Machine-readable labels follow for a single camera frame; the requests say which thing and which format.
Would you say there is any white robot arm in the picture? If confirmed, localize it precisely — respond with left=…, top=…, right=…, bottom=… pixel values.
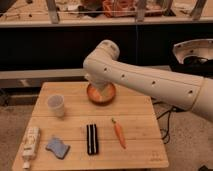
left=83, top=40, right=213, bottom=122

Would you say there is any orange ceramic bowl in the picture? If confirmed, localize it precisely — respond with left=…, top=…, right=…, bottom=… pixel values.
left=87, top=83, right=116, bottom=104

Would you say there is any black striped eraser block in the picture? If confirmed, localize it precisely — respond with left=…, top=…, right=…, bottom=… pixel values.
left=86, top=124, right=99, bottom=155

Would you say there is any orange toy carrot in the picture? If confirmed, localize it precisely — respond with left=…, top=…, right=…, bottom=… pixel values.
left=112, top=118, right=126, bottom=148

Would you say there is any wooden table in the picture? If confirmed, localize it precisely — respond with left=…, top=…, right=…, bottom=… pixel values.
left=11, top=80, right=170, bottom=171

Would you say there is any blue sponge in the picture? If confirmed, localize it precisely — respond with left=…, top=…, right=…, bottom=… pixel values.
left=45, top=137, right=70, bottom=160

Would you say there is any orange object on shelf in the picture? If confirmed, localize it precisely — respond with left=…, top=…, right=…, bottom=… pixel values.
left=102, top=0, right=166, bottom=17

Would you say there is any white tube bottle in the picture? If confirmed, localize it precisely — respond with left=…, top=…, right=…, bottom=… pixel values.
left=22, top=127, right=40, bottom=171

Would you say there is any black cable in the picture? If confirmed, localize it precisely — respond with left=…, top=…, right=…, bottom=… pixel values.
left=153, top=101, right=178, bottom=145

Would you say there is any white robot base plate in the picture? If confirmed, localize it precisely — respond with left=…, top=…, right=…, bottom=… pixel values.
left=172, top=39, right=213, bottom=64

